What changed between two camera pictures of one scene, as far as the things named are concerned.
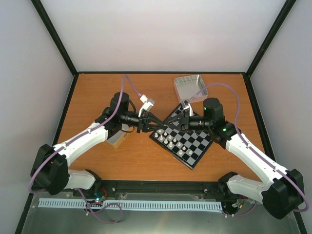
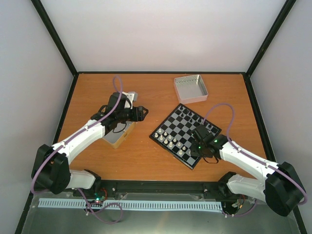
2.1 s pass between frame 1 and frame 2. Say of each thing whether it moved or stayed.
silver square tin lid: stayed
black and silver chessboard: stayed
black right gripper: moved
